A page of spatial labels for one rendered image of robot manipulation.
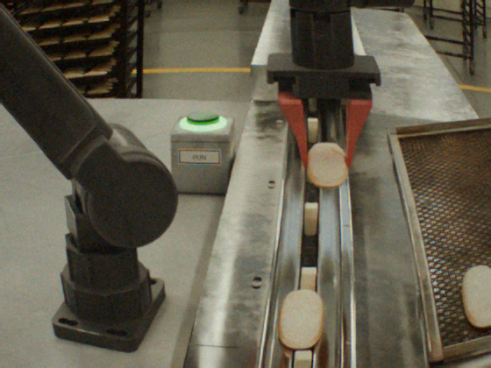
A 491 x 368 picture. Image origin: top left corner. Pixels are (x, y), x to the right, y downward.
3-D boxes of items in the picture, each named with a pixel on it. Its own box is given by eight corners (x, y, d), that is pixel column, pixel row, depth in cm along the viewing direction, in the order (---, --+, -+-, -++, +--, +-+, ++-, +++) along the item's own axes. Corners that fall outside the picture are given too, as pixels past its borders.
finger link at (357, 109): (295, 151, 80) (291, 58, 76) (368, 151, 79) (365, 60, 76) (295, 179, 74) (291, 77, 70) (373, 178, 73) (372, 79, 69)
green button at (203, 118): (188, 123, 102) (188, 110, 102) (221, 123, 102) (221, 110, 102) (183, 133, 99) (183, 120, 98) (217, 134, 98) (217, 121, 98)
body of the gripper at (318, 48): (268, 70, 77) (265, 0, 74) (374, 73, 76) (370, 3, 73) (266, 90, 71) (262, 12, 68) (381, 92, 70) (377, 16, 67)
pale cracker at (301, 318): (281, 293, 72) (281, 281, 72) (324, 293, 72) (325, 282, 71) (274, 351, 63) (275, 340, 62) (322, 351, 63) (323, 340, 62)
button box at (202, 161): (180, 194, 108) (178, 112, 104) (241, 196, 108) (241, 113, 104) (169, 221, 101) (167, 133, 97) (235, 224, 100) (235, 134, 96)
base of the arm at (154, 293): (88, 279, 79) (52, 336, 68) (80, 207, 76) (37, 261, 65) (167, 293, 78) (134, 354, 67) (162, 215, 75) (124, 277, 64)
